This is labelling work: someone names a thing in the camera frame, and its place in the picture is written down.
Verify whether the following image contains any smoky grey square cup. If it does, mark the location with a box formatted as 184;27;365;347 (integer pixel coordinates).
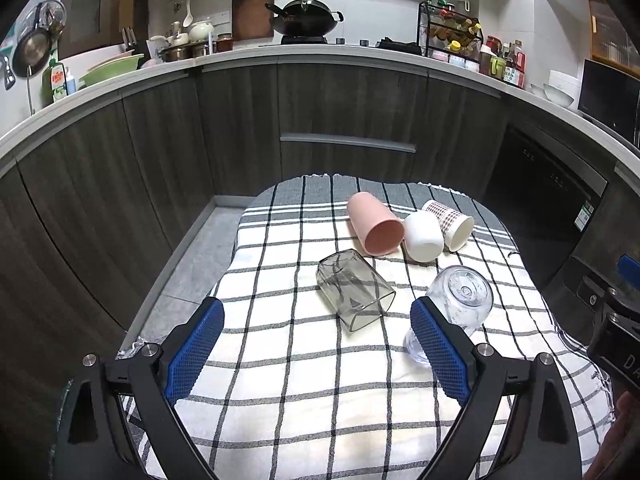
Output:
316;249;396;333

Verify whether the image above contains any patterned paper cup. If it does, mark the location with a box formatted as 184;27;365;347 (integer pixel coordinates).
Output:
422;200;475;252

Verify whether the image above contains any white plastic cup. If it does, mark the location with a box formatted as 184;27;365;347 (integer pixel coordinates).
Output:
404;210;444;263

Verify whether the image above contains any pink plastic cup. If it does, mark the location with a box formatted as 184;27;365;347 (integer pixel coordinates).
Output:
347;192;405;256

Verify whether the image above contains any checkered white black cloth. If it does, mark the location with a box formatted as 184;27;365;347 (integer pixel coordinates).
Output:
175;176;613;479

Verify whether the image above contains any black dishwasher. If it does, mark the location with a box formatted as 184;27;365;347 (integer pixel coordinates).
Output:
483;126;601;289

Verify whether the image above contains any black microwave oven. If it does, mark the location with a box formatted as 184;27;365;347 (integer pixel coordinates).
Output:
578;60;640;148

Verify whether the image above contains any white bowl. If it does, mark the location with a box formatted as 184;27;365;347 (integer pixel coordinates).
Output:
542;84;574;108

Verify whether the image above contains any red label sauce bottle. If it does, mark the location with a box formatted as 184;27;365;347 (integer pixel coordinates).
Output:
503;39;526;89

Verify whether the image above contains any wooden glass door cabinet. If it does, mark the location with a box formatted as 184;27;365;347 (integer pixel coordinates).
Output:
588;0;639;77

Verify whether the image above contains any green dish soap bottle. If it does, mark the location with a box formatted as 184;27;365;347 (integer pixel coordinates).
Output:
49;58;67;102

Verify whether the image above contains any green plastic basin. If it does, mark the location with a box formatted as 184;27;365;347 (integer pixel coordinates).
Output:
79;52;143;88

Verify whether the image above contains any hanging steel pan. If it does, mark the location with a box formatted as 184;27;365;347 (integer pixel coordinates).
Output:
12;0;67;79

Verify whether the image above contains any black spice rack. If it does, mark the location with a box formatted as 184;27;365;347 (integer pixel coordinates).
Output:
416;0;484;62

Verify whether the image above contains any wooden cutting board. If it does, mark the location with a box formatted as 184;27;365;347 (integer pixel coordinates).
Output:
231;0;274;41

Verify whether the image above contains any black wok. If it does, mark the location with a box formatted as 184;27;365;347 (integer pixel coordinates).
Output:
265;0;344;37

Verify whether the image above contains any grey drawer handle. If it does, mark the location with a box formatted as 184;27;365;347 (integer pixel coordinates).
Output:
280;132;416;154

